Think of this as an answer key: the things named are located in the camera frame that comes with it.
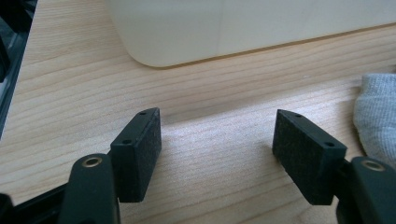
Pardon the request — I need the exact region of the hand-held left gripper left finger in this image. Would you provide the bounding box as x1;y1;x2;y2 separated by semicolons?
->
110;106;163;203

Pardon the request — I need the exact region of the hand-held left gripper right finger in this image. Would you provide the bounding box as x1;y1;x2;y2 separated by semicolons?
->
272;108;347;206

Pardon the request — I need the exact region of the gray sock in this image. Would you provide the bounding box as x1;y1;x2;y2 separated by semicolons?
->
352;73;396;170

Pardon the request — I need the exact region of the white compartment storage box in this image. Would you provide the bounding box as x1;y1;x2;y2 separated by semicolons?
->
106;0;396;69

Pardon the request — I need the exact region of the metal floor rail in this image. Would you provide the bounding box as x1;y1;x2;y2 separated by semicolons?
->
0;0;38;139

